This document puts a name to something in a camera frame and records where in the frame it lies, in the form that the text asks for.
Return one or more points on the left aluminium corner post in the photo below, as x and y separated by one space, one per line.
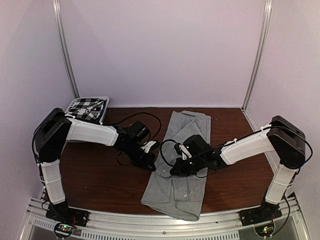
64 48

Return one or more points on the grey long sleeve shirt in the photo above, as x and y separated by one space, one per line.
178 197

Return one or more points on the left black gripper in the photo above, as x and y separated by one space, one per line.
149 159

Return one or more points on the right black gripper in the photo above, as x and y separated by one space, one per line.
181 171

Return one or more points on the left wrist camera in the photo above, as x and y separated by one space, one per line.
150 146

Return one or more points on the white plastic basket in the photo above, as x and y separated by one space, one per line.
87 110

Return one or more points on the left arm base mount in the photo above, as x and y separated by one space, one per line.
67 223

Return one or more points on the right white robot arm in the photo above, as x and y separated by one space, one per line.
280 137

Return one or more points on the aluminium front rail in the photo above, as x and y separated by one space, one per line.
223 225

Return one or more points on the black white checkered shirt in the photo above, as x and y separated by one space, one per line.
87 107

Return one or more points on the aluminium corner post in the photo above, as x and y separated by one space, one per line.
64 48
264 30

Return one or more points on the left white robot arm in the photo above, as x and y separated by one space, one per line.
58 128

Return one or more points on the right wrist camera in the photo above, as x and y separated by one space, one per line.
183 151

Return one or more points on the right aluminium corner post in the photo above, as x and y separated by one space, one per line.
264 30

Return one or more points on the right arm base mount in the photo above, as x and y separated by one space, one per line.
261 218

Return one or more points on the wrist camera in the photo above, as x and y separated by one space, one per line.
150 146
183 151

